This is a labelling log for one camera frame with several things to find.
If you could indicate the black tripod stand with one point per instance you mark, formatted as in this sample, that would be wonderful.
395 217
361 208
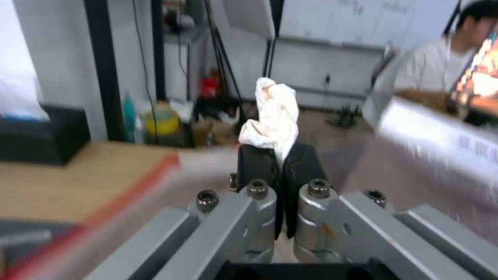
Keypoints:
227 55

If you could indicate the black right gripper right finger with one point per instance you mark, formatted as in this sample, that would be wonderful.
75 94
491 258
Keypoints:
350 227

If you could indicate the black tissue box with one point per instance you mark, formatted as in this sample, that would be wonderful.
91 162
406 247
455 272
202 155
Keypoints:
39 137

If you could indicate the brown cardboard box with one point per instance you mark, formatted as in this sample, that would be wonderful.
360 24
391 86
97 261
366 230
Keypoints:
212 131

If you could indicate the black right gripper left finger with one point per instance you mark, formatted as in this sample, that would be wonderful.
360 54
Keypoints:
218 221

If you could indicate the yellow tape roll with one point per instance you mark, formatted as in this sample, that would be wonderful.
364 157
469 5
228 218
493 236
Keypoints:
161 122

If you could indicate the white takeout bag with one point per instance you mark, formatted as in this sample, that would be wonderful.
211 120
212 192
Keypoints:
435 140

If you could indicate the person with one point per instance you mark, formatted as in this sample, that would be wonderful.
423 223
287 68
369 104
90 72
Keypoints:
439 67

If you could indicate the white whiteboard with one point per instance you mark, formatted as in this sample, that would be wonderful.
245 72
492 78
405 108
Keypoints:
350 20

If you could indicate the red fire extinguisher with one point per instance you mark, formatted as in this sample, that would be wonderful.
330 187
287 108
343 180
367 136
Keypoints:
209 84

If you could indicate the teal spray bottle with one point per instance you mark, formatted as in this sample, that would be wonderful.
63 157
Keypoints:
129 113

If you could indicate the white tissue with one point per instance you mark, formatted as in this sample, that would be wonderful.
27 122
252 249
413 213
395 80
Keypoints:
274 116

